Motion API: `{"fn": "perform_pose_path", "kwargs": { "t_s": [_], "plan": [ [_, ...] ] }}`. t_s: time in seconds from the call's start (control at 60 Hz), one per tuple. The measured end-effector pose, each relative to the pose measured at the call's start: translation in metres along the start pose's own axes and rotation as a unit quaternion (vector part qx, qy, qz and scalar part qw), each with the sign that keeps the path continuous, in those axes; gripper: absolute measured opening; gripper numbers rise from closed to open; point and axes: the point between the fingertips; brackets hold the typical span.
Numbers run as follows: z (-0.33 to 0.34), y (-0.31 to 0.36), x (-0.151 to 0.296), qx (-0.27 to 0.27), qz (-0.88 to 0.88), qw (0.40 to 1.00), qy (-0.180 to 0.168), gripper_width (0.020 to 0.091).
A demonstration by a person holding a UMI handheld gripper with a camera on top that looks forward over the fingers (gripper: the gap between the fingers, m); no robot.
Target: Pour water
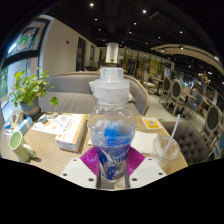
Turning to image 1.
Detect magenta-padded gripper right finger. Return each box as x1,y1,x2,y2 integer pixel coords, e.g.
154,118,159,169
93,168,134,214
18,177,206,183
125,146,168,190

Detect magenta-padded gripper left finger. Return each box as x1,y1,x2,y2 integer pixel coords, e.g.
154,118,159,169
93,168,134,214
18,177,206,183
59,146,101,190

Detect clear blue-labelled drink bottle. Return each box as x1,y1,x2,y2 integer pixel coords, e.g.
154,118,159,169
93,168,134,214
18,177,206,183
87,66,138,191

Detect clear plastic cup with straw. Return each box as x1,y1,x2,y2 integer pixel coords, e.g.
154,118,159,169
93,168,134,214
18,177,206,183
152,113,182,168

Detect white paper napkin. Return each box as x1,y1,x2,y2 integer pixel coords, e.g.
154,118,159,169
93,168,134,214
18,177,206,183
130,130,159,155

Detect white and orange cardboard box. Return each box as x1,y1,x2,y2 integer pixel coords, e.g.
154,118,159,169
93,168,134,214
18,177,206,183
54,113,88,154

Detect yellow square sticker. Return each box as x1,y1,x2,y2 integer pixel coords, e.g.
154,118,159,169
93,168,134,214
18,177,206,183
141,116,163,130

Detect grey tufted chair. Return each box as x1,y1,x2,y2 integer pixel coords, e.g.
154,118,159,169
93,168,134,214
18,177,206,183
159,120,212,166

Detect light green ceramic mug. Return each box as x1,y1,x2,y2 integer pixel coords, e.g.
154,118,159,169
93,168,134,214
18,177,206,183
8,129,37,163

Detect small light blue box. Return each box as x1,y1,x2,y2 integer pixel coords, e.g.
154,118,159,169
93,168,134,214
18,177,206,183
17,116,34,136

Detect brown card stand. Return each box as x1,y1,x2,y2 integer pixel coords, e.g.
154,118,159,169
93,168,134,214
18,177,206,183
9,109,25,129

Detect group of dining chairs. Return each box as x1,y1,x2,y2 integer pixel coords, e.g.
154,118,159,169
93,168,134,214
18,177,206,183
158,74,224,158

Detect green potted plant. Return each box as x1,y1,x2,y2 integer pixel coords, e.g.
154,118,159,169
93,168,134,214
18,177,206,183
8,67,60,121

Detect white round column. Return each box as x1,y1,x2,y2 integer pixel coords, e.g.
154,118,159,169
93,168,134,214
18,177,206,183
105,42,120,64

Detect round print window poster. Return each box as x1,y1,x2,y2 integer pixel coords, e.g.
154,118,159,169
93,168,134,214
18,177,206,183
6,18,51,59

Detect group of ceiling lights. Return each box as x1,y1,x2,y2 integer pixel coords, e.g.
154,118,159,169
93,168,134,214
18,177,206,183
88,2,221,61

